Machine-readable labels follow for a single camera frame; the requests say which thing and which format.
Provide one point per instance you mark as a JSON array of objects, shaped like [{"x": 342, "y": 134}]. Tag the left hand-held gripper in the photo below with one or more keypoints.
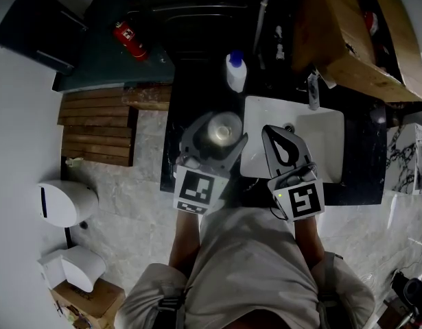
[{"x": 193, "y": 188}]

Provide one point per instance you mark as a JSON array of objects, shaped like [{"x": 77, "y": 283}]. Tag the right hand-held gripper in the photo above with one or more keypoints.
[{"x": 305, "y": 201}]

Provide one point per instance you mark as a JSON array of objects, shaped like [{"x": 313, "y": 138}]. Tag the frosted glass bottle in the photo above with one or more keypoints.
[{"x": 224, "y": 130}]

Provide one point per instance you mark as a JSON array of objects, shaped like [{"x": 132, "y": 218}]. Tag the person's left forearm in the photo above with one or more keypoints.
[{"x": 185, "y": 242}]

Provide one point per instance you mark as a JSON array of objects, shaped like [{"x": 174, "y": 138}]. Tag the person's right forearm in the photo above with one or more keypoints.
[{"x": 308, "y": 242}]

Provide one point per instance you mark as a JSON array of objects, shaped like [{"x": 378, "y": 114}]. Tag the white rectangular sink basin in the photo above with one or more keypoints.
[{"x": 324, "y": 139}]

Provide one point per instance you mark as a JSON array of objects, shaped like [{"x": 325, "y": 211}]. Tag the black marble vanity counter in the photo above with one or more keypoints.
[{"x": 197, "y": 91}]

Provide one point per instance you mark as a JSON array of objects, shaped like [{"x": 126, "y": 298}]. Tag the white pump bottle blue cap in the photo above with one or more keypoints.
[{"x": 236, "y": 72}]

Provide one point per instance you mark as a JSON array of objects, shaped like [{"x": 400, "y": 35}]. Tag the chrome faucet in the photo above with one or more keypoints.
[{"x": 313, "y": 91}]

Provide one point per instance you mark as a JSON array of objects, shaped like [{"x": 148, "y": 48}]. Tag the brown wooden block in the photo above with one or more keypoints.
[{"x": 147, "y": 98}]

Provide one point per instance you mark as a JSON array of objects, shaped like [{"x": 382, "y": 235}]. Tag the stack of wooden planks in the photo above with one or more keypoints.
[{"x": 97, "y": 129}]

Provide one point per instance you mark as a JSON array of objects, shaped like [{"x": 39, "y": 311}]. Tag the person's beige shirt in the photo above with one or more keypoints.
[{"x": 252, "y": 269}]

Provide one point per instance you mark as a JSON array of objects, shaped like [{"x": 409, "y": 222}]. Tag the white marble cabinet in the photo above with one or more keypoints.
[{"x": 406, "y": 159}]

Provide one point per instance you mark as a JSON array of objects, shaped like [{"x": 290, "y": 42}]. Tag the large open cardboard box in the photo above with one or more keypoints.
[{"x": 320, "y": 39}]

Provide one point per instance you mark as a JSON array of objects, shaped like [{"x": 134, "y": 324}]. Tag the dark green raised platform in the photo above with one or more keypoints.
[{"x": 104, "y": 70}]

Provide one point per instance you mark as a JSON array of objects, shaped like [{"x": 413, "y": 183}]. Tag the red fire extinguisher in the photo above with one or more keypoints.
[{"x": 130, "y": 39}]

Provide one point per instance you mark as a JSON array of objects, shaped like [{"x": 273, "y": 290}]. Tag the white power plug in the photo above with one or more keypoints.
[{"x": 73, "y": 161}]

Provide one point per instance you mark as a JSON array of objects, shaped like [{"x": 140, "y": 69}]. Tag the white round bin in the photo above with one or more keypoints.
[{"x": 68, "y": 202}]

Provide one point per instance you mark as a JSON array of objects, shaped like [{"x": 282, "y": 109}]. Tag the red packet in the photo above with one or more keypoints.
[{"x": 372, "y": 22}]

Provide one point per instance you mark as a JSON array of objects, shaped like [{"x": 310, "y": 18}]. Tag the white rounded appliance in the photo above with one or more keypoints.
[{"x": 77, "y": 269}]

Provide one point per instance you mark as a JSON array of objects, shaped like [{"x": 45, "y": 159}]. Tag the small brown cardboard box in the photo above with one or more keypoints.
[{"x": 97, "y": 303}]

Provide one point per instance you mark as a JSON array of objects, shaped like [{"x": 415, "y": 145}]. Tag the black camera equipment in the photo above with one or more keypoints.
[{"x": 411, "y": 291}]

